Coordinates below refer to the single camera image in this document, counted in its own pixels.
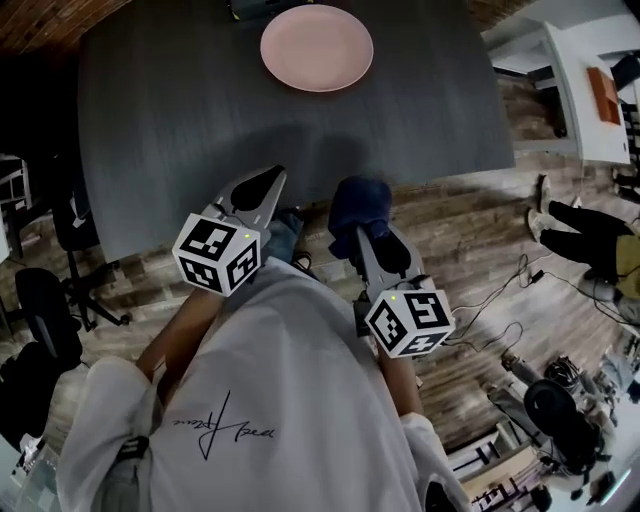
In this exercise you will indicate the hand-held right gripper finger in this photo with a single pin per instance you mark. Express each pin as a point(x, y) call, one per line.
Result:
point(367, 260)
point(411, 262)

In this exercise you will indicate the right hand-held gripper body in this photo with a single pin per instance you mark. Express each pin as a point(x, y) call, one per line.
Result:
point(410, 320)

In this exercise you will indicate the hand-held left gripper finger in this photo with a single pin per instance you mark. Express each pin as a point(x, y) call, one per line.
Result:
point(227, 195)
point(267, 210)

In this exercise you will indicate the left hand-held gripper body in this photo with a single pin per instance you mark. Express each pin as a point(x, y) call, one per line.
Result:
point(215, 255)

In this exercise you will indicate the dark blue cloth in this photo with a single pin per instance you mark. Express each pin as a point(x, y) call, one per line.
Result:
point(357, 205)

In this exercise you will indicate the big pink plate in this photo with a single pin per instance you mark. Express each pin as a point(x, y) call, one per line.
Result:
point(315, 47)

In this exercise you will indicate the person's left forearm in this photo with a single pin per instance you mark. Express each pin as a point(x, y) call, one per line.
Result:
point(185, 330)

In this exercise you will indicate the person's right forearm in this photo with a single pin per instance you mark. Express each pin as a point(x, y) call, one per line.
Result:
point(400, 385)

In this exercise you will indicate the person's blue jeans leg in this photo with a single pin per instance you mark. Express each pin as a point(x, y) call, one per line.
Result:
point(285, 235)

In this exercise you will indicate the black office chair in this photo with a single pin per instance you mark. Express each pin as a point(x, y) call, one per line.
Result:
point(45, 310)
point(75, 240)

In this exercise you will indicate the person's white t-shirt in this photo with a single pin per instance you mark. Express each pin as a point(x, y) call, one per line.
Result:
point(280, 380)

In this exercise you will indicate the pale grey rag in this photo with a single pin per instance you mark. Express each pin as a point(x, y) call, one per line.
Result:
point(78, 220)

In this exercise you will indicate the black pouch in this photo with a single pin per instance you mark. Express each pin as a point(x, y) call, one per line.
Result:
point(442, 497)

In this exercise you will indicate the black box yellow corners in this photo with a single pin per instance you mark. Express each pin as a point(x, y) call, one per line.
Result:
point(250, 7)

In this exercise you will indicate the white shelf unit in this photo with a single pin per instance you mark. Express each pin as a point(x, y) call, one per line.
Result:
point(12, 185)

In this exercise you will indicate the white desk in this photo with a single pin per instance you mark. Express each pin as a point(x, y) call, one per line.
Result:
point(570, 90)

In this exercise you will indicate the orange box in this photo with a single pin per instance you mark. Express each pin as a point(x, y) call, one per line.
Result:
point(602, 95)

